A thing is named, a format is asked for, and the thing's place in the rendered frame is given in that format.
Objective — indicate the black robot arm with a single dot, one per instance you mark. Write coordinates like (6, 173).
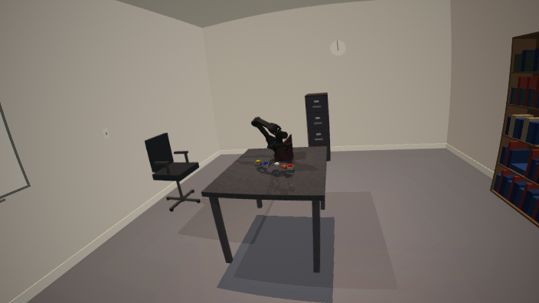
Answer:
(273, 128)

